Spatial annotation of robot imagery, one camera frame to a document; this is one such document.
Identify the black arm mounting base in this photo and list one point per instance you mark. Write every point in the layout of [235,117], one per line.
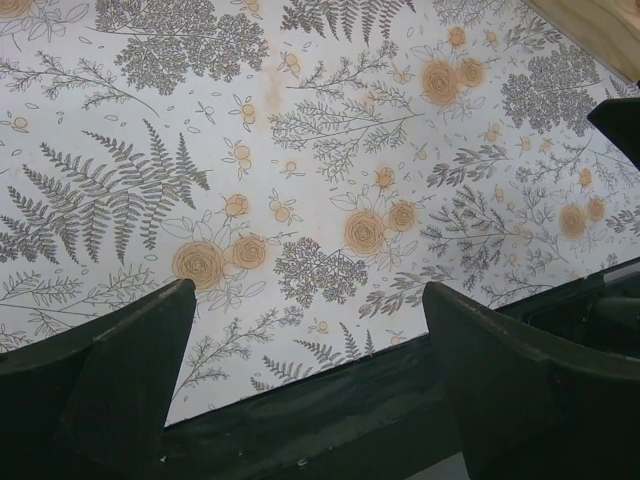
[386,415]

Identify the floral patterned table mat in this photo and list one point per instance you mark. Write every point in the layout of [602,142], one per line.
[309,165]

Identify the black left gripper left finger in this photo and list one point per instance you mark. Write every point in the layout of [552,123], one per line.
[91,402]

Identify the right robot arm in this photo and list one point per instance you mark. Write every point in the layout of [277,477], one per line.
[619,121]

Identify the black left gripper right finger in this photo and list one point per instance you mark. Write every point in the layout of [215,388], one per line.
[529,404]

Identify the right wooden clothes rack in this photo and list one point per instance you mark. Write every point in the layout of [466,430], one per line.
[607,29]

